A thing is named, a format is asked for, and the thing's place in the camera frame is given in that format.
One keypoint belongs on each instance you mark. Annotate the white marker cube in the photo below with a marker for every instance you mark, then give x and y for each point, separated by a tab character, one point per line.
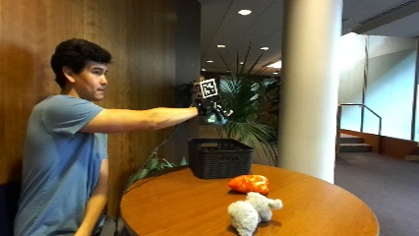
207	88

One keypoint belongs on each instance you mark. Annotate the white round column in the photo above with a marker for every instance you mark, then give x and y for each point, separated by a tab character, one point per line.
310	88

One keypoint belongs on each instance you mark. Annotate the stair steps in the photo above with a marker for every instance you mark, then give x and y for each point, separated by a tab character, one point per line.
354	143

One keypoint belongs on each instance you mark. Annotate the metal stair handrail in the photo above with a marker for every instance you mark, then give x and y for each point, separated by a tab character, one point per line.
360	114

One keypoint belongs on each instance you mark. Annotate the round ceiling light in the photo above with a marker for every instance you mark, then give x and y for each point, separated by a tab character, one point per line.
221	46
265	48
245	12

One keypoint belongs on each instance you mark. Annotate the grey plush toy animal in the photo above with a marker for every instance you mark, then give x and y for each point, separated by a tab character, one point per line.
251	212

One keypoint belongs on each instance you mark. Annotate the black woven basket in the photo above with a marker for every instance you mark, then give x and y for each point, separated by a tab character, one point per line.
219	158

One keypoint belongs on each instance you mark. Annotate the the person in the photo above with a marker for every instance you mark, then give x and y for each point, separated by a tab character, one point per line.
61	157

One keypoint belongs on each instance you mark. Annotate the orange soft toy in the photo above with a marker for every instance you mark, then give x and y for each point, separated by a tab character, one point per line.
249	184

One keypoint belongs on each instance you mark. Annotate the green palm plant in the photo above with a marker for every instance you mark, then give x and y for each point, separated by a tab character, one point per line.
250	108

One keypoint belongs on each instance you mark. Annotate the low green leafy plant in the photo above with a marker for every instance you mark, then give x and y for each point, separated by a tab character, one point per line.
152	166

